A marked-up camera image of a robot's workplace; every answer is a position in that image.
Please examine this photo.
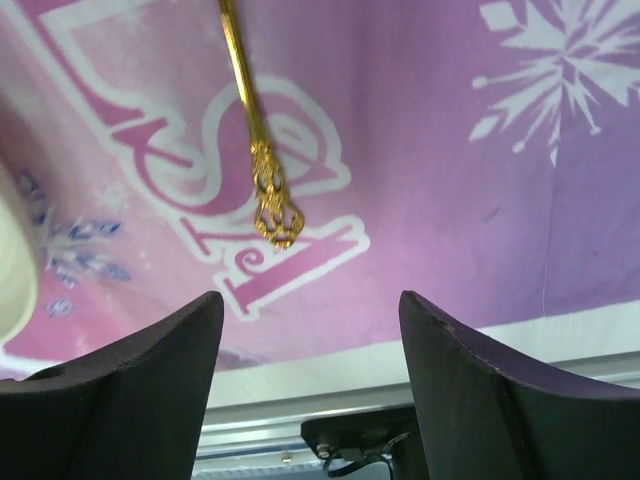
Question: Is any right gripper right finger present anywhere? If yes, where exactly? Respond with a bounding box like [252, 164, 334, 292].
[399, 291, 639, 479]

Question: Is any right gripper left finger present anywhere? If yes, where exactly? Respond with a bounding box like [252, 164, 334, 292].
[1, 291, 224, 479]

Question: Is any cream round plate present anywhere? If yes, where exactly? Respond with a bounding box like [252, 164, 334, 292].
[1, 165, 40, 345]

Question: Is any gold spoon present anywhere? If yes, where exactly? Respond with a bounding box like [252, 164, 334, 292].
[218, 0, 305, 250]

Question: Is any purple Elsa placemat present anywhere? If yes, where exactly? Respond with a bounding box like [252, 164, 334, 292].
[1, 1, 639, 368]

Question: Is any aluminium mounting rail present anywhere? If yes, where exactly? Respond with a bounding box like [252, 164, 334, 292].
[193, 318, 639, 479]

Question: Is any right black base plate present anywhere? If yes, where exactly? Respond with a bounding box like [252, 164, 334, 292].
[300, 405, 430, 479]

